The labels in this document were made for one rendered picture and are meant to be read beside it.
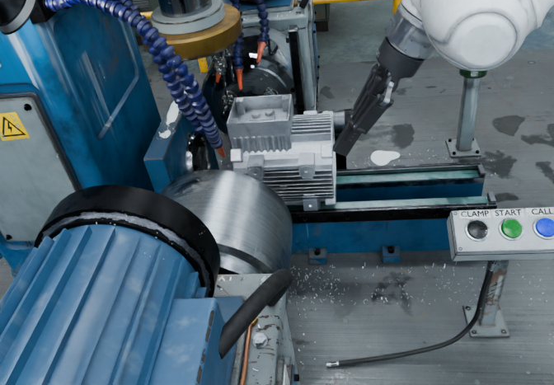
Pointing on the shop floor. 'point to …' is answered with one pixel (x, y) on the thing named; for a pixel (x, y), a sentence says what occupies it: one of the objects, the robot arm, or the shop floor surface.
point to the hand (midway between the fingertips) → (348, 138)
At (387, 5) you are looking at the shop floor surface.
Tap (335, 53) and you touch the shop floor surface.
